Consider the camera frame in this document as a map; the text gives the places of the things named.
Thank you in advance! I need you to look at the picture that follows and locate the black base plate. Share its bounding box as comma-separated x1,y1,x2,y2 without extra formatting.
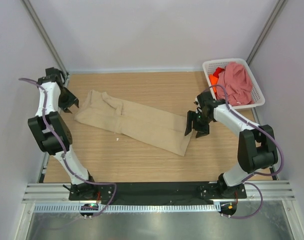
63,181,247,206

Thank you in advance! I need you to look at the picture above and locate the beige t shirt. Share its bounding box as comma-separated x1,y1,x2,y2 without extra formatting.
74,90,192,156

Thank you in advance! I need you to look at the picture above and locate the pink t shirt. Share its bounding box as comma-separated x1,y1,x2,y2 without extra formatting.
217,61,254,106

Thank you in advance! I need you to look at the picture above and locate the red t shirt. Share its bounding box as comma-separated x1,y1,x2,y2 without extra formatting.
213,67,225,78

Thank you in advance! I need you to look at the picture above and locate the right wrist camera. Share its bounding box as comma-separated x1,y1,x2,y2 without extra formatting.
195,91,215,108

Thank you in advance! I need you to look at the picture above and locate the white slotted cable duct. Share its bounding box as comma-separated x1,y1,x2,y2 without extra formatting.
34,203,221,213

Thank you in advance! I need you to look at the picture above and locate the aluminium frame rail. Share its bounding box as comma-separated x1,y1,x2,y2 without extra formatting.
22,180,295,206

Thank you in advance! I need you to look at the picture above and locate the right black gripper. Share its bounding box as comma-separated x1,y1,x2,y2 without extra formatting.
185,110,213,139

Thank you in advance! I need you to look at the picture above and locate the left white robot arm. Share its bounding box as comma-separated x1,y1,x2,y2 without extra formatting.
25,67,98,201

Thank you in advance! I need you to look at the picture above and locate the white plastic basket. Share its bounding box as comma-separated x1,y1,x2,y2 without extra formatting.
202,58,265,110

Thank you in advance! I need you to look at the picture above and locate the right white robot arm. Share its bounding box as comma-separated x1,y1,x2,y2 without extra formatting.
185,91,278,198

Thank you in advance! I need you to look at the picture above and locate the orange t shirt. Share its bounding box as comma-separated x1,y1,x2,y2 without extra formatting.
209,74,218,94

